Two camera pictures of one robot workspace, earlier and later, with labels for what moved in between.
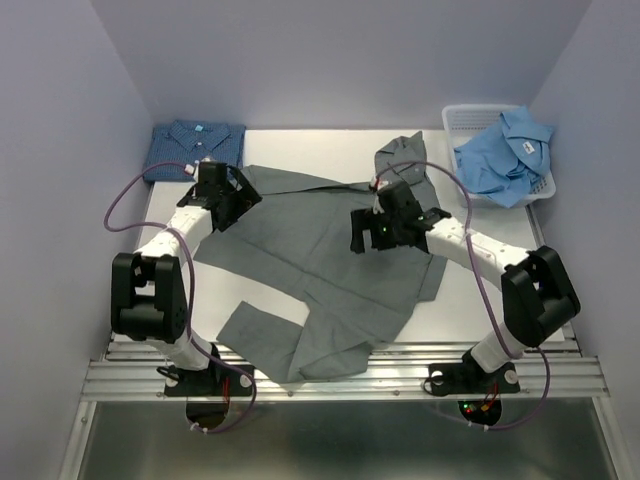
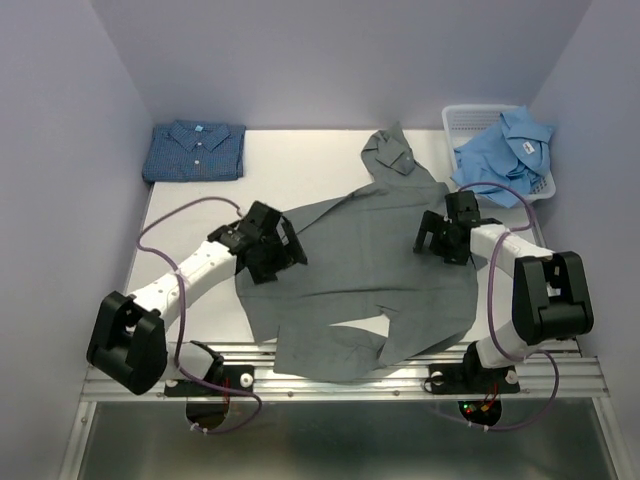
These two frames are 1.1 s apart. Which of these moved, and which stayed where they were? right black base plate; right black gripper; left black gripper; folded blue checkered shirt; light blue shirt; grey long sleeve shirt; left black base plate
Moved: left black gripper; right black gripper; grey long sleeve shirt
Stayed: folded blue checkered shirt; left black base plate; light blue shirt; right black base plate
